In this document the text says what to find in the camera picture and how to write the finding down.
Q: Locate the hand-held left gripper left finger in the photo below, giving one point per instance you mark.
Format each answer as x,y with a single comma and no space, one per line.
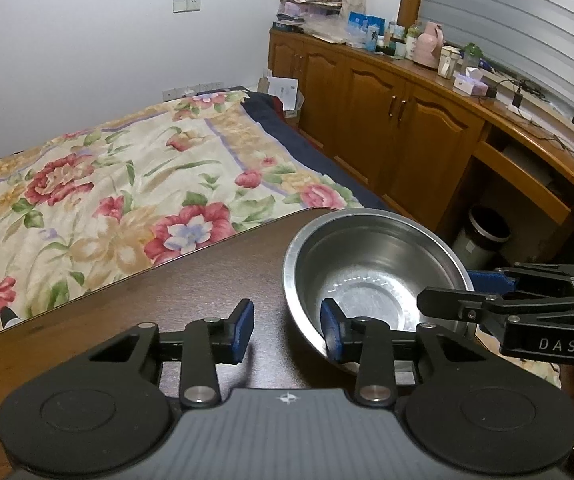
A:
243,330

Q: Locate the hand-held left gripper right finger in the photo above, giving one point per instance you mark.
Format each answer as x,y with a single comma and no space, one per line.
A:
332,332

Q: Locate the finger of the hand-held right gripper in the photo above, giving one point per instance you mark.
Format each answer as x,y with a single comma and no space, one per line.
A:
447,302
492,281

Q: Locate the large stainless steel bowl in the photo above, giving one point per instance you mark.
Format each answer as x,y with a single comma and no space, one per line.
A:
367,270

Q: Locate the black trash bin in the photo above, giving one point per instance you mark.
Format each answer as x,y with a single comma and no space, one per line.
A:
484,235

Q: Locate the open wooden drawer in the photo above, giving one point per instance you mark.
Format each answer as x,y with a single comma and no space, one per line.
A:
522,180

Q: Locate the dark blue bed sheet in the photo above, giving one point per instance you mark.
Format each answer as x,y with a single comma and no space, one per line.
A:
307,150

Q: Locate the floral blanket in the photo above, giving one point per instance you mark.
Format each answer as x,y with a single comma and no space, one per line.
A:
117,185

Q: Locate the wooden cabinet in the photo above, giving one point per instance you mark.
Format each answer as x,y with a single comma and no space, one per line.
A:
392,110

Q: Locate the purple tissue box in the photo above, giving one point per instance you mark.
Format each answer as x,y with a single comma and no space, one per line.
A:
472,83

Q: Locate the white jar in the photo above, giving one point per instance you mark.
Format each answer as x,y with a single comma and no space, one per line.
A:
449,62

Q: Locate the green lid bottle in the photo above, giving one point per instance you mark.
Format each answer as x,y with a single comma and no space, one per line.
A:
471,57

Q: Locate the box of papers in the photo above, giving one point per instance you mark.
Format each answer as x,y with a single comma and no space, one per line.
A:
282,92

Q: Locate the pink kettle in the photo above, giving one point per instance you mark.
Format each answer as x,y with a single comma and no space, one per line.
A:
428,45

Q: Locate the window blind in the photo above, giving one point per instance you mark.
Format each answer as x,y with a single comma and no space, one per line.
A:
517,25

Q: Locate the blue carton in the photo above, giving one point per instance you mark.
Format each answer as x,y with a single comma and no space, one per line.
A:
367,27

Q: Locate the pile of folded cloths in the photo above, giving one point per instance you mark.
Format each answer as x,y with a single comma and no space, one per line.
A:
309,7

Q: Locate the white wall outlet strip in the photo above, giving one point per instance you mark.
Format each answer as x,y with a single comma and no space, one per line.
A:
192,91

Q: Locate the white wall switch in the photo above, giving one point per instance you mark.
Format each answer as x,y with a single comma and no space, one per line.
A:
186,5

